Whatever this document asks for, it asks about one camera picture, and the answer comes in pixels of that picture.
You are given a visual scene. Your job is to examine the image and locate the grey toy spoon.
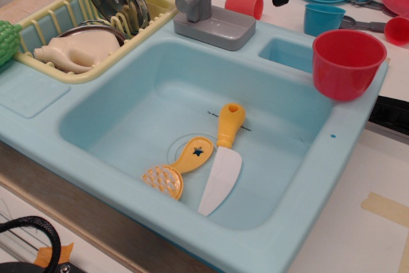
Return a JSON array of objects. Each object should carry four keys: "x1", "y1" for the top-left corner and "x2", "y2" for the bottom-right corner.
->
[{"x1": 339, "y1": 15, "x2": 386, "y2": 33}]

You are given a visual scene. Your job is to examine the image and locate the beige masking tape strip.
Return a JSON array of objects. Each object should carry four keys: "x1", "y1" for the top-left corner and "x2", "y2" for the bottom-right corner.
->
[{"x1": 361, "y1": 192, "x2": 408, "y2": 228}]

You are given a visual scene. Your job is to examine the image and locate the green toy corn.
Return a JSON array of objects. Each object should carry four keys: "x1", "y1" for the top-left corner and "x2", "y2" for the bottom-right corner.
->
[{"x1": 0, "y1": 20, "x2": 22, "y2": 67}]

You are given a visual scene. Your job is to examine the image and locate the grey toy utensil handles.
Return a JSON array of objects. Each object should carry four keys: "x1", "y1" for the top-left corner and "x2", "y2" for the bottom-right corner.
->
[{"x1": 346, "y1": 0, "x2": 383, "y2": 11}]

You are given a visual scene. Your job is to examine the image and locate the black braided cable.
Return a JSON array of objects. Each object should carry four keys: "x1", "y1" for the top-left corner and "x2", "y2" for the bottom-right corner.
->
[{"x1": 0, "y1": 215, "x2": 62, "y2": 273}]

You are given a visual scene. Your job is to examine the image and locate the blue plastic cup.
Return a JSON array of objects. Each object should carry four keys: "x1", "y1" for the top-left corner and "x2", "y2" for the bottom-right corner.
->
[{"x1": 304, "y1": 4, "x2": 346, "y2": 37}]

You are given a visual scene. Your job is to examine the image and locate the grey toy faucet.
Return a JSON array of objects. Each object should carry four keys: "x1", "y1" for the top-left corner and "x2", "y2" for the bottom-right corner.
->
[{"x1": 173, "y1": 0, "x2": 256, "y2": 51}]

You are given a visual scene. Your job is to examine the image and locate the metal pot in rack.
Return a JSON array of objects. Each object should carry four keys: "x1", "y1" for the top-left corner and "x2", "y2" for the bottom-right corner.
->
[{"x1": 58, "y1": 23, "x2": 128, "y2": 46}]

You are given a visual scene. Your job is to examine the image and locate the small red cup lying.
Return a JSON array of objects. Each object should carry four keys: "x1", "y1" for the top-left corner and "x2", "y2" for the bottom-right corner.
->
[{"x1": 224, "y1": 0, "x2": 264, "y2": 20}]

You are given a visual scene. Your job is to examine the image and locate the black bar at right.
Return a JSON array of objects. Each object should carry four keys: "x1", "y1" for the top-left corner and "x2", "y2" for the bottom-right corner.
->
[{"x1": 369, "y1": 95, "x2": 408, "y2": 136}]

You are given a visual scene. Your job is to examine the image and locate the large red plastic cup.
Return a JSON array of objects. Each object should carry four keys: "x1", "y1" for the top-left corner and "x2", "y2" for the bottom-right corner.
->
[{"x1": 313, "y1": 29, "x2": 387, "y2": 101}]

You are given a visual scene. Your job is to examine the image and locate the cream toy detergent bottle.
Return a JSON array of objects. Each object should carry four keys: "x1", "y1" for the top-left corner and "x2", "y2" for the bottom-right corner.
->
[{"x1": 34, "y1": 31, "x2": 120, "y2": 74}]

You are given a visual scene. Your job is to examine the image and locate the orange tape piece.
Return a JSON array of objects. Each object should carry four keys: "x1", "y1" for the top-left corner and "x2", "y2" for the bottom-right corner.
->
[{"x1": 34, "y1": 241, "x2": 75, "y2": 267}]

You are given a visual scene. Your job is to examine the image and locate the pale yellow dish rack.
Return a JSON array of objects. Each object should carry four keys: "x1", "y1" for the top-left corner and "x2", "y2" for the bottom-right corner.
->
[{"x1": 14, "y1": 0, "x2": 178, "y2": 84}]

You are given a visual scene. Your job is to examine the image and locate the light blue toy sink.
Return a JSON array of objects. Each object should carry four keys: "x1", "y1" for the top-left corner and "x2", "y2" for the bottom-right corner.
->
[{"x1": 1, "y1": 22, "x2": 388, "y2": 272}]

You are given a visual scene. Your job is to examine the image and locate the yellow handled toy knife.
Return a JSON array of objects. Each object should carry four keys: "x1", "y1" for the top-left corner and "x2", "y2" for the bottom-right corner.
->
[{"x1": 198, "y1": 103, "x2": 245, "y2": 216}]

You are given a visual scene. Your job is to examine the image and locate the small red cup right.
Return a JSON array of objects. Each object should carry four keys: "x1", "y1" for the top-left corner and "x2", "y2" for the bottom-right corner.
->
[{"x1": 384, "y1": 15, "x2": 408, "y2": 46}]

